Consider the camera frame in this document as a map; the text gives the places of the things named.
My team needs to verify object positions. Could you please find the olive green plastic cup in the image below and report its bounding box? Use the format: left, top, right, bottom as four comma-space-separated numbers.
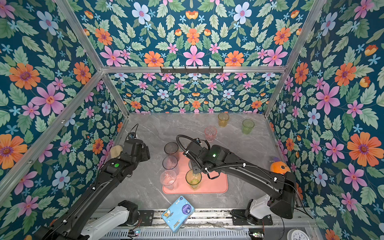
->
186, 170, 202, 190

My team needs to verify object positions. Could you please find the pink plastic cup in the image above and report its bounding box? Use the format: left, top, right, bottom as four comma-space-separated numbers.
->
204, 126, 217, 142

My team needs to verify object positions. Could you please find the dark grey plastic cup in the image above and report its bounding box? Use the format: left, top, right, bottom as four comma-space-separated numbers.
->
164, 142, 179, 160

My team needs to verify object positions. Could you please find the blue translucent plastic cup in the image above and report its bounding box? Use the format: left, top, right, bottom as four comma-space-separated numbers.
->
162, 156, 180, 175

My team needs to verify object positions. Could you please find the clear plastic cup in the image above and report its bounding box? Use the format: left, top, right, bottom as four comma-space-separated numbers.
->
160, 170, 178, 190

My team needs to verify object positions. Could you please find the amber plastic cup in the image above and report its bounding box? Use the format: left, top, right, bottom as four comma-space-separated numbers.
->
218, 113, 230, 128

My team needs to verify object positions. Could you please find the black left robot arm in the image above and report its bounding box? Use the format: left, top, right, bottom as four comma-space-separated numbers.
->
34, 138, 150, 240

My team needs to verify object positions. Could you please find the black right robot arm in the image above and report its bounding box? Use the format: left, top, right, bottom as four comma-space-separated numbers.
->
178, 140, 297, 219

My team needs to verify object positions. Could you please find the beige sponge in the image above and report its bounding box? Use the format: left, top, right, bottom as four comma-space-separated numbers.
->
110, 145, 123, 159

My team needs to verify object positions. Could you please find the light green plastic cup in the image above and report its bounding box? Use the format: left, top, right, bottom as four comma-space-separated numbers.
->
242, 119, 255, 135

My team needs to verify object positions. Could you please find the blue cartoon box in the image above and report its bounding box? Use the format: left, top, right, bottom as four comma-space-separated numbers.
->
161, 196, 195, 233

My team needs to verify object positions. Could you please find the orange plush toy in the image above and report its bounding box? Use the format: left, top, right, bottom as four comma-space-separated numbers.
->
270, 161, 291, 175

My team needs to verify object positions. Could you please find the white clock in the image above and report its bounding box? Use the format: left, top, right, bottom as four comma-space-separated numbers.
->
287, 229, 310, 240

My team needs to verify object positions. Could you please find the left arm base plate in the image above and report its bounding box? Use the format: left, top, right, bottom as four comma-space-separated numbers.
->
139, 210, 155, 227

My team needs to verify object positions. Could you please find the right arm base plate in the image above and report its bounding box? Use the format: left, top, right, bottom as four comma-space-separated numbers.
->
230, 209, 273, 226

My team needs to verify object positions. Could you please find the black hook rail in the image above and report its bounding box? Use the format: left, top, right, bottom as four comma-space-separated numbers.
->
160, 67, 224, 74

